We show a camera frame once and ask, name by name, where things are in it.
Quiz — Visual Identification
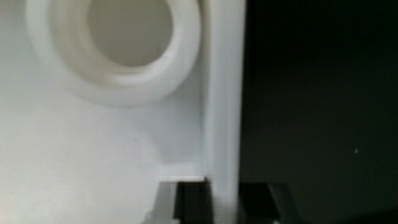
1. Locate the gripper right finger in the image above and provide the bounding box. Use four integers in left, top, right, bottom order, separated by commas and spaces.
237, 182, 305, 224

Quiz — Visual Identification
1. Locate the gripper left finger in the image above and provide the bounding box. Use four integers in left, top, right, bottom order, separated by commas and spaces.
147, 176, 212, 224

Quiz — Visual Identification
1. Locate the white square tabletop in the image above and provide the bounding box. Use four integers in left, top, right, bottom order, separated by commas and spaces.
0, 0, 244, 224

